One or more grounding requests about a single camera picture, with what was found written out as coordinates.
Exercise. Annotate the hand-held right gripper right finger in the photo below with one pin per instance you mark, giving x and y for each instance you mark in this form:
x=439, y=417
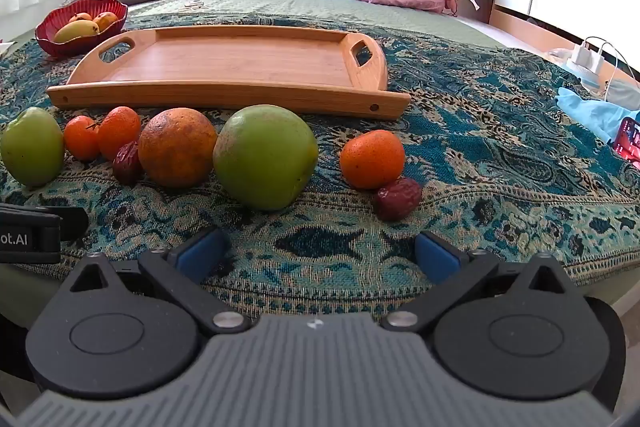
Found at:
x=436, y=255

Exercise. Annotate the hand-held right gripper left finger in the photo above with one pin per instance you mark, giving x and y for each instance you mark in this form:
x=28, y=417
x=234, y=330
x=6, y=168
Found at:
x=200, y=253

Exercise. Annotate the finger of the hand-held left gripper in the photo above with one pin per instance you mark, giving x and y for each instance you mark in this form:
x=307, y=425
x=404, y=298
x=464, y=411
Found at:
x=30, y=232

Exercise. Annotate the small green apple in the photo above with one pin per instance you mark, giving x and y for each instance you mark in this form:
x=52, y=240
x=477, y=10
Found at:
x=32, y=147

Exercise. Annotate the small tangerine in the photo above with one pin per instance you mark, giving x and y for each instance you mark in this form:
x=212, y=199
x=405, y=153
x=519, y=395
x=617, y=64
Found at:
x=120, y=132
x=80, y=139
x=372, y=159

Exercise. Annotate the large orange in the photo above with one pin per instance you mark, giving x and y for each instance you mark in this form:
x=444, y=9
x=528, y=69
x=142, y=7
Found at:
x=177, y=147

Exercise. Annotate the large green apple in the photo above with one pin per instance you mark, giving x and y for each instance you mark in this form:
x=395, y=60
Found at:
x=265, y=157

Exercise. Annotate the red date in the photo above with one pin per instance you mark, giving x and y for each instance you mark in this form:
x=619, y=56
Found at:
x=126, y=164
x=397, y=199

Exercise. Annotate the teal paisley blanket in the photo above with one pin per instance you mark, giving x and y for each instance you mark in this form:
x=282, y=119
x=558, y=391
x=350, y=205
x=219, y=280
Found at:
x=475, y=157

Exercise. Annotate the red scalloped bowl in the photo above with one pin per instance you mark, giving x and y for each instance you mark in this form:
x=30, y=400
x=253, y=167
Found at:
x=50, y=43

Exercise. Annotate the yellow mango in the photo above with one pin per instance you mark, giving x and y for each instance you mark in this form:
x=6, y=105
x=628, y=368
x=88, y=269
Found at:
x=75, y=32

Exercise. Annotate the light blue cloth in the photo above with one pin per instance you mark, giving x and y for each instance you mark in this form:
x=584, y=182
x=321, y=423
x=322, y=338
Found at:
x=590, y=112

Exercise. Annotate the small orange mango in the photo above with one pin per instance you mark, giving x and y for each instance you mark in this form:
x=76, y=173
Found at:
x=80, y=17
x=106, y=21

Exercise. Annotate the red smartphone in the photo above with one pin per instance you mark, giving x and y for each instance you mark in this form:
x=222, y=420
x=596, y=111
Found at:
x=631, y=139

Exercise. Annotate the white charger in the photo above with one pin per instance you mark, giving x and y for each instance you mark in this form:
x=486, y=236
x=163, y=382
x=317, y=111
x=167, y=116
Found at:
x=587, y=59

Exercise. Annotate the green quilted bed cover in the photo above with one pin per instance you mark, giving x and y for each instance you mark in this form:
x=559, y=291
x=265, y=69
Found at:
x=300, y=2

